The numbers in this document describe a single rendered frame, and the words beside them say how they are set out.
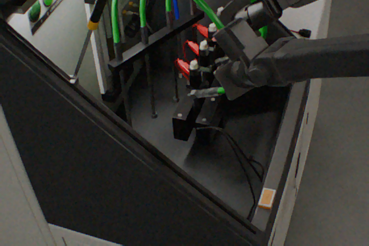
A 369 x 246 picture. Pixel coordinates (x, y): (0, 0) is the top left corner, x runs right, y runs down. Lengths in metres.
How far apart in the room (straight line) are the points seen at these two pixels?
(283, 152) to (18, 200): 0.70
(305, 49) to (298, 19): 0.93
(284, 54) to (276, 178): 0.52
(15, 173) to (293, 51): 0.79
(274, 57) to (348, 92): 2.14
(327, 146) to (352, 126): 0.20
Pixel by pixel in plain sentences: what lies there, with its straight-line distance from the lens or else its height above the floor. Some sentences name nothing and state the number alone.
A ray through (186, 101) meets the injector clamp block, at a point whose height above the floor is 0.98.
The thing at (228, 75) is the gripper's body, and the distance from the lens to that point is 1.11.
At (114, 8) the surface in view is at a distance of 1.36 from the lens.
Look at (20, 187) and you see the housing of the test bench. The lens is 1.46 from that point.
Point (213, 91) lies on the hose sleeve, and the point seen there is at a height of 1.17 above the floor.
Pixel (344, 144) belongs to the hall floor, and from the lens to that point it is 2.79.
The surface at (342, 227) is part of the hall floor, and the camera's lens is 2.48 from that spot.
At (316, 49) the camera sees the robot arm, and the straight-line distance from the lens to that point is 0.86.
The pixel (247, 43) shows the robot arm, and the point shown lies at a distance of 1.00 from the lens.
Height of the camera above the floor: 2.01
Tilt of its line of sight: 44 degrees down
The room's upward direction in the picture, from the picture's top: 4 degrees counter-clockwise
